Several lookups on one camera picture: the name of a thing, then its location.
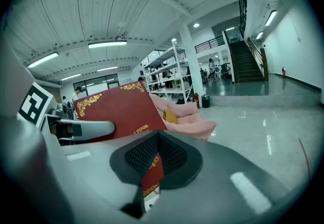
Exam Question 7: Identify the black trash bin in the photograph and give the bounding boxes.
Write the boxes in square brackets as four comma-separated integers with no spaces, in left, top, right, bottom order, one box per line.
[201,94,211,109]

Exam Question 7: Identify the black balcony railing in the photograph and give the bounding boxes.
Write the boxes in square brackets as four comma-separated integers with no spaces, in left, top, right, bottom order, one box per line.
[194,35,226,54]

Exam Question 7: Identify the white metal shelf rack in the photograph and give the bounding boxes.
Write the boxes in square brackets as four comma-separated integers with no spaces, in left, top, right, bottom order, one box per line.
[143,40,193,104]

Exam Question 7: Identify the pink cushioned armchair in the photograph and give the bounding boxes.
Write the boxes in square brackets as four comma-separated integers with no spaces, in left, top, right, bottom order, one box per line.
[149,93,218,141]

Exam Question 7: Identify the dark framed window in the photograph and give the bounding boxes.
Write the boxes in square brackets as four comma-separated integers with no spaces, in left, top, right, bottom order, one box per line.
[73,73,120,97]

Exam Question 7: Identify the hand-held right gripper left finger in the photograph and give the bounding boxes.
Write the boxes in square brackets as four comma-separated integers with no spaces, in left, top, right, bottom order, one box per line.
[0,114,160,224]

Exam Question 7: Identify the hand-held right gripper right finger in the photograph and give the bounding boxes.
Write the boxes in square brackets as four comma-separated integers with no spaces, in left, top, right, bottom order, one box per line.
[144,129,302,224]

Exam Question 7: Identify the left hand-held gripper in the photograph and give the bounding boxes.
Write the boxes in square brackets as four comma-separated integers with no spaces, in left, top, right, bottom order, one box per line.
[0,37,116,147]

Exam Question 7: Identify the red book with gold ornaments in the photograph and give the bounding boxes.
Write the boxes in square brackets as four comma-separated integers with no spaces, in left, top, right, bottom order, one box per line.
[73,81,168,212]

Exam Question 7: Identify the yellow cushion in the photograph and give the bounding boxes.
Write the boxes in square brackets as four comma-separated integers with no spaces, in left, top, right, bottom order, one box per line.
[163,110,179,125]

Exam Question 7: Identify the dark staircase with railing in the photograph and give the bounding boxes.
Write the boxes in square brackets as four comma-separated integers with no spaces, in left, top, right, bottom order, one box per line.
[222,30,269,83]

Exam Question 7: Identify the black cart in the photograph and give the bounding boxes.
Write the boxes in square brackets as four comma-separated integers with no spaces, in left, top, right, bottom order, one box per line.
[220,62,231,80]

